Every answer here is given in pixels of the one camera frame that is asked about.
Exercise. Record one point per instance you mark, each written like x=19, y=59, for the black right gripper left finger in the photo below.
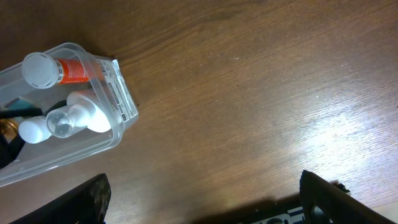
x=86, y=203

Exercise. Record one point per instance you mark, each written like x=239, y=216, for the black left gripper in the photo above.
x=10, y=150

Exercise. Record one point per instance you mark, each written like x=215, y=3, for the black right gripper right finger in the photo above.
x=324, y=202

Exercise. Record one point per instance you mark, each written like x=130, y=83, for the orange tube white cap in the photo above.
x=43, y=71

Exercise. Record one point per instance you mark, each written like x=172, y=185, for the white squeeze bottle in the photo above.
x=82, y=111

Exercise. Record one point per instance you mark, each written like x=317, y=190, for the clear plastic container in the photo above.
x=113, y=96

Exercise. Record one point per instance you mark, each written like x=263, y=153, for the dark bottle white cap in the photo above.
x=34, y=130

